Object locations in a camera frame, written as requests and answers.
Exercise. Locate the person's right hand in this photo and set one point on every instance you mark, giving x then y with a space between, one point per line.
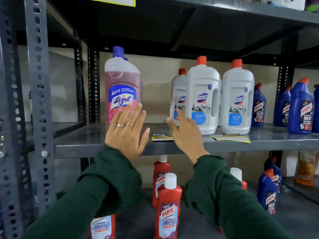
189 140

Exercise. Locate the person's left hand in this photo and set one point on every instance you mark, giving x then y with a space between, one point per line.
125 141

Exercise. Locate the person's right thumb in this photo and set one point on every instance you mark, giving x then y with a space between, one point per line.
172 126

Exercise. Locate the person's left middle finger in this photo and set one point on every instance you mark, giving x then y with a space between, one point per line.
133 115

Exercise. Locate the person's left thumb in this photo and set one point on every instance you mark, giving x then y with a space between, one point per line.
146 136

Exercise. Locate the person's left forearm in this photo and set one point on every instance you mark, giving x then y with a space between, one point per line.
94 194

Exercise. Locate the person's right forearm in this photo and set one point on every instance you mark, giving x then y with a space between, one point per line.
231 204

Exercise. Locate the black and yellow shelf label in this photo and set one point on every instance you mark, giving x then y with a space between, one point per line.
160 137

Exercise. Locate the white red-capped cleaner bottle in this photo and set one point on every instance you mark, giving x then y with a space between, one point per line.
236 102
178 97
203 99

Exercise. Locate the pink floor cleaner bottle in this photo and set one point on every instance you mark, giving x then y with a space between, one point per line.
122 82

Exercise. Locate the red bathroom cleaner bottle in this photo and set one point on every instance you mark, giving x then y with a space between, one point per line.
160 171
239 175
103 227
168 211

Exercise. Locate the yellow and green shelf label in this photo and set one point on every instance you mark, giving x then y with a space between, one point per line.
231 138

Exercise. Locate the blue toilet cleaner bottle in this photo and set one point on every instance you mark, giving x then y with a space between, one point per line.
316 109
274 171
268 191
300 109
258 107
282 109

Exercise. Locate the grey metal shelving rack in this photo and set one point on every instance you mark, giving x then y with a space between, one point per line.
224 24

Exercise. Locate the yellow paper shelf tag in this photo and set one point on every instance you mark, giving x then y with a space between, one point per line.
112 0

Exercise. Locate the grey slotted neighbouring rack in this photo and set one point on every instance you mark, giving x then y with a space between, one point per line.
10 121

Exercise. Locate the orange liquid bottle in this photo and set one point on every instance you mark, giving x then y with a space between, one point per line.
306 169

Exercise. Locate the white plastic container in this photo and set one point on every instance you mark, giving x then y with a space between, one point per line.
284 2

